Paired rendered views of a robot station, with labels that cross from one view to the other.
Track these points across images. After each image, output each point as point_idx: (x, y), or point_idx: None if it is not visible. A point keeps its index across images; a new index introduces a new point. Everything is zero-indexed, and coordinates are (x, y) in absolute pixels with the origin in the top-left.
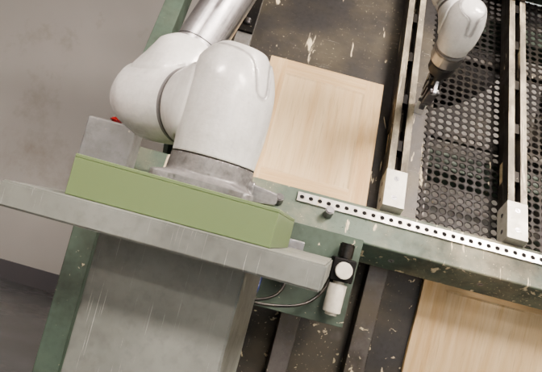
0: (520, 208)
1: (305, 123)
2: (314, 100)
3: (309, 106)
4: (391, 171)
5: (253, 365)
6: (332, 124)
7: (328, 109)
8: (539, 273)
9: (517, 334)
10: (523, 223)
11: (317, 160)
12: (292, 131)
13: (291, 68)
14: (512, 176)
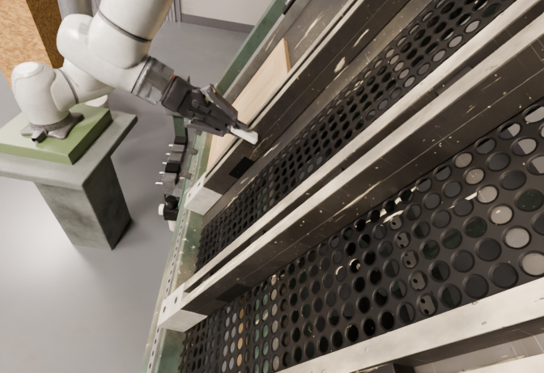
0: (176, 302)
1: (244, 108)
2: (261, 90)
3: (256, 95)
4: (202, 176)
5: None
6: (248, 117)
7: (257, 102)
8: (148, 357)
9: None
10: (167, 313)
11: (226, 140)
12: (239, 111)
13: (278, 53)
14: (201, 273)
